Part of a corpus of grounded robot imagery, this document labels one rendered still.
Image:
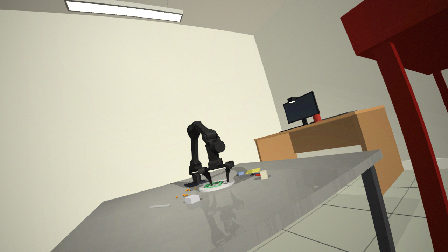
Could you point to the white round board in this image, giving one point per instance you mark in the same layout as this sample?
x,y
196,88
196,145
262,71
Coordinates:
x,y
223,185

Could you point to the cream cube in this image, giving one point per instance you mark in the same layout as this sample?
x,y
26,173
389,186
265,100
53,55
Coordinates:
x,y
264,174

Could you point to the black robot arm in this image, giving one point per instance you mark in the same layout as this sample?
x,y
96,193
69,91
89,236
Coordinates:
x,y
213,145

